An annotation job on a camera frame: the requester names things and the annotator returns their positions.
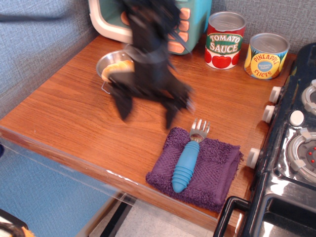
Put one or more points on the orange furry object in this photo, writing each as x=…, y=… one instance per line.
x=12, y=230

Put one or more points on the white stove knob middle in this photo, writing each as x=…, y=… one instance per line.
x=268, y=113

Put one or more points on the tomato sauce can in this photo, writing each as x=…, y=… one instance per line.
x=224, y=38

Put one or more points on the blue handled metal fork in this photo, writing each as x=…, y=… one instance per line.
x=186, y=163

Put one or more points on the toy microwave oven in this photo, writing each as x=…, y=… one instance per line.
x=109, y=19

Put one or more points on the small steel pan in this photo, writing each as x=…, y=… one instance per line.
x=111, y=61

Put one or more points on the white stove knob front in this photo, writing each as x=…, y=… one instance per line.
x=253, y=157

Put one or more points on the black toy stove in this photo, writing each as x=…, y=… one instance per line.
x=283, y=190

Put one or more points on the pineapple slices can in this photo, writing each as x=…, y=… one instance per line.
x=266, y=55

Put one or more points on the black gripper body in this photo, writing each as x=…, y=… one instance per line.
x=154, y=80

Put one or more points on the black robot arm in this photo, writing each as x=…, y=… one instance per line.
x=151, y=22

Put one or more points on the white stove knob rear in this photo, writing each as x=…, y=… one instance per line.
x=275, y=93

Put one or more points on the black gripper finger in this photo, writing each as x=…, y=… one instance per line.
x=172, y=108
x=123, y=103

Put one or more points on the purple folded cloth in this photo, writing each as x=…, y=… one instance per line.
x=215, y=169

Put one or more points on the white stove knob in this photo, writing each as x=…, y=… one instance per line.
x=268, y=113
x=275, y=93
x=253, y=157

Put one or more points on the toy bread roll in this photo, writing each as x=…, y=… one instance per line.
x=120, y=67

